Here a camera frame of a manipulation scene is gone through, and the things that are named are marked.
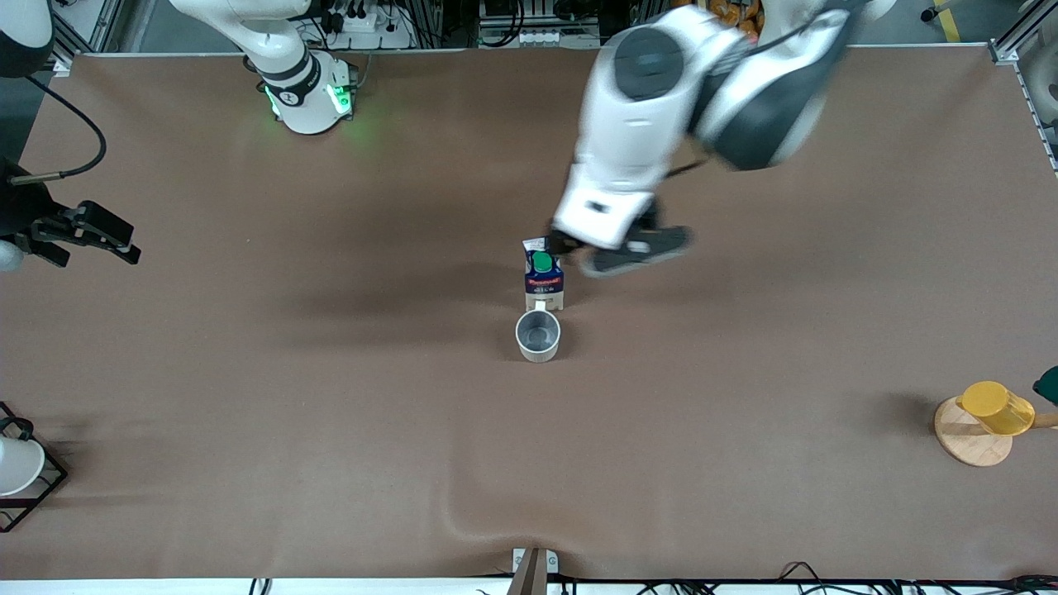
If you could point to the dark green cup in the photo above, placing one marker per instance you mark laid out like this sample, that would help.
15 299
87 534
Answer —
1048 386

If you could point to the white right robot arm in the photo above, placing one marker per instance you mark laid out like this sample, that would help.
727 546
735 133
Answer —
289 74

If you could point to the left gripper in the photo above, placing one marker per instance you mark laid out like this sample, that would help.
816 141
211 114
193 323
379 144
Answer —
564 242

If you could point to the pile of orange bread rolls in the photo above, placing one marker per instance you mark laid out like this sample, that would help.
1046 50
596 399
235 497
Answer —
736 16

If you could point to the white power strip black plugs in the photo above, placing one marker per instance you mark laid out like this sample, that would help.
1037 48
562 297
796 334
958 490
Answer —
372 25

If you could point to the white socket strip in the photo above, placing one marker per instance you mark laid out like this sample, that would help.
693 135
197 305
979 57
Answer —
537 37

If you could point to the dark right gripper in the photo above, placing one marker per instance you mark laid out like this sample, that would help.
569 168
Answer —
23 211

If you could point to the yellow plastic cup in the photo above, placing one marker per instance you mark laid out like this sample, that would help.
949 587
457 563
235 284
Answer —
996 406

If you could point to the metal table clamp bracket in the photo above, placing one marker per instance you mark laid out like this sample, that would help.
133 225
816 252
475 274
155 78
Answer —
533 570

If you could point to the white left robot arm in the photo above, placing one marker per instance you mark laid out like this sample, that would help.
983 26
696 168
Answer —
645 107

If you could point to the wooden mug stand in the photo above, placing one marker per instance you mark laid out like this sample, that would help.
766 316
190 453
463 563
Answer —
971 438

